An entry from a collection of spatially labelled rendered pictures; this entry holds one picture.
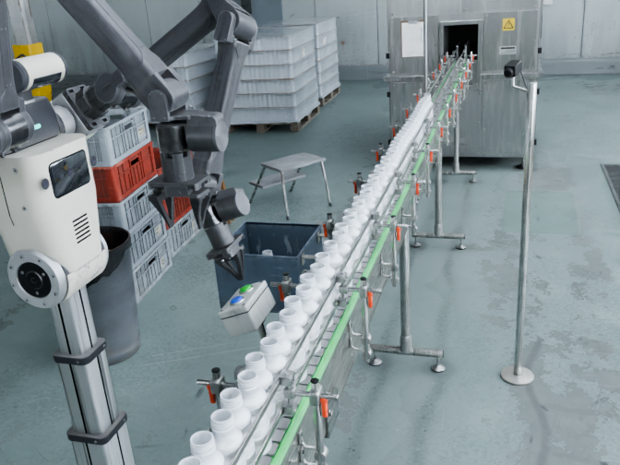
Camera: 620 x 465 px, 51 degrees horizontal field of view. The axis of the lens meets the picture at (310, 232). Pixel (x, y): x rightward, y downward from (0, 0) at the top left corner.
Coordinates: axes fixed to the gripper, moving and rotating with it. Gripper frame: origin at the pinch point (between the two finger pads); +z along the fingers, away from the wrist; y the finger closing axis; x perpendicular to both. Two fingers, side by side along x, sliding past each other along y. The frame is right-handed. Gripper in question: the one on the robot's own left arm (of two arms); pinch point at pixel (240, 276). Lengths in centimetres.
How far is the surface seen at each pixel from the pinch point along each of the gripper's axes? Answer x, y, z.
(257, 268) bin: 26, 56, 16
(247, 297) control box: -2.4, -5.0, 4.0
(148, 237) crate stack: 176, 210, 21
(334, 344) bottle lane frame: -16.8, -2.0, 22.8
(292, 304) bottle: -17.5, -14.4, 5.0
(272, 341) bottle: -17.7, -28.9, 6.1
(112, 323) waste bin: 151, 117, 40
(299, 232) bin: 20, 87, 17
